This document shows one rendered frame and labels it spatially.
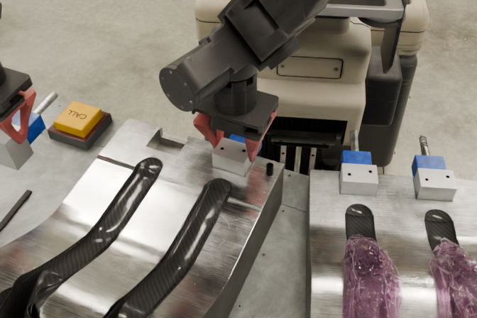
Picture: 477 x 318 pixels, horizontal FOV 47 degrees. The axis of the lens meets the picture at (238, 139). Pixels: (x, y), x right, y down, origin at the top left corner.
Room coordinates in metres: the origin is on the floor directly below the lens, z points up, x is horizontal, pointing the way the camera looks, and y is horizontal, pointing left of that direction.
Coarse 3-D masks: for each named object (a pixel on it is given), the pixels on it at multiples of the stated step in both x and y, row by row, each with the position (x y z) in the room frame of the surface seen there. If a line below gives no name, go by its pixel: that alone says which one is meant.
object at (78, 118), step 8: (72, 104) 0.74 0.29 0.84; (80, 104) 0.74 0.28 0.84; (64, 112) 0.72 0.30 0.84; (72, 112) 0.72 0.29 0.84; (80, 112) 0.71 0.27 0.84; (88, 112) 0.71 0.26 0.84; (96, 112) 0.71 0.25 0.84; (56, 120) 0.70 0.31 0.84; (64, 120) 0.70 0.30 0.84; (72, 120) 0.69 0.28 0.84; (80, 120) 0.69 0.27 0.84; (88, 120) 0.69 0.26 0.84; (96, 120) 0.71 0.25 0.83; (56, 128) 0.69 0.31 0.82; (64, 128) 0.69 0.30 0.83; (72, 128) 0.68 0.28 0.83; (80, 128) 0.67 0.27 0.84; (88, 128) 0.68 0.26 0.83; (80, 136) 0.67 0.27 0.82
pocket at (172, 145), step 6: (156, 132) 0.61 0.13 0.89; (162, 132) 0.62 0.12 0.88; (156, 138) 0.60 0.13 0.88; (162, 138) 0.61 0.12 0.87; (168, 138) 0.61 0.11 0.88; (174, 138) 0.61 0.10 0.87; (150, 144) 0.59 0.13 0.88; (156, 144) 0.60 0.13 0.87; (162, 144) 0.61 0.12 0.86; (168, 144) 0.61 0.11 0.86; (174, 144) 0.60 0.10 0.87; (180, 144) 0.60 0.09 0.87; (162, 150) 0.59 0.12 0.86; (168, 150) 0.59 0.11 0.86; (174, 150) 0.59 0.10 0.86; (180, 150) 0.59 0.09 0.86
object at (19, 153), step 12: (48, 96) 0.63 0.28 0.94; (36, 108) 0.61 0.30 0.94; (12, 120) 0.58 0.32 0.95; (36, 120) 0.58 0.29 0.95; (0, 132) 0.54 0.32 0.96; (36, 132) 0.57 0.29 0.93; (0, 144) 0.52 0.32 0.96; (12, 144) 0.53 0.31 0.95; (24, 144) 0.54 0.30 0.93; (0, 156) 0.53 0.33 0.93; (12, 156) 0.52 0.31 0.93; (24, 156) 0.53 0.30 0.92; (12, 168) 0.52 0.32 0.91
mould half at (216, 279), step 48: (144, 144) 0.58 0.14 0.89; (192, 144) 0.58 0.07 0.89; (96, 192) 0.49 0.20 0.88; (192, 192) 0.49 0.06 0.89; (240, 192) 0.48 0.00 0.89; (48, 240) 0.40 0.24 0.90; (144, 240) 0.41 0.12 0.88; (240, 240) 0.41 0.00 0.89; (0, 288) 0.32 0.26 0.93; (96, 288) 0.32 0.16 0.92; (192, 288) 0.34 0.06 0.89; (240, 288) 0.38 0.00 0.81
